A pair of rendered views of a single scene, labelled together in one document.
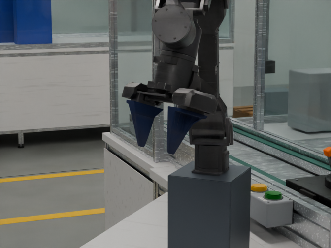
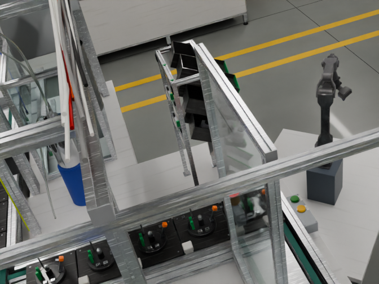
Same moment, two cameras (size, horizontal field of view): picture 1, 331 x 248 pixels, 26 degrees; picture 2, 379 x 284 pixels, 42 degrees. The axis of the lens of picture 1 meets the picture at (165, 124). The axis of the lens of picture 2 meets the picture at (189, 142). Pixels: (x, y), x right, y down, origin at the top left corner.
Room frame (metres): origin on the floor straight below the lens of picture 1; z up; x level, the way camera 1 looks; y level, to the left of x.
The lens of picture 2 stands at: (3.34, -0.29, 2.72)
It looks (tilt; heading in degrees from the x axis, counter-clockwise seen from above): 37 degrees down; 194
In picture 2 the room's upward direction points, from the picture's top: 13 degrees counter-clockwise
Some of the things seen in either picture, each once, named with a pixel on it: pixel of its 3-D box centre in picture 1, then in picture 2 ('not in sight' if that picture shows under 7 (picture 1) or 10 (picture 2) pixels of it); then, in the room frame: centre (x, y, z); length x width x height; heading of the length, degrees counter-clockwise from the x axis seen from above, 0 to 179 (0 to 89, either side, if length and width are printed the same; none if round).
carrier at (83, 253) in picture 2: not in sight; (100, 253); (1.95, -1.15, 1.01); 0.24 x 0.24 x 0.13; 21
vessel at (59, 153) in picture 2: not in sight; (59, 134); (1.41, -1.42, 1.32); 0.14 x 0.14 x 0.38
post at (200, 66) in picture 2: not in sight; (221, 167); (1.92, -0.53, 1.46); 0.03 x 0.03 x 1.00; 21
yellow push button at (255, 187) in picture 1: (258, 189); (300, 209); (1.69, -0.23, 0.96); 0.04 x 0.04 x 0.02
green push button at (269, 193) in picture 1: (273, 197); (294, 199); (1.62, -0.25, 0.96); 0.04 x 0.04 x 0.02
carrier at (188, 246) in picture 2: not in sight; (200, 220); (1.78, -0.70, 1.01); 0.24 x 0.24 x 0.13; 21
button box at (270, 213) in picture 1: (258, 201); (301, 213); (1.69, -0.23, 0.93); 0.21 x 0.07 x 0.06; 21
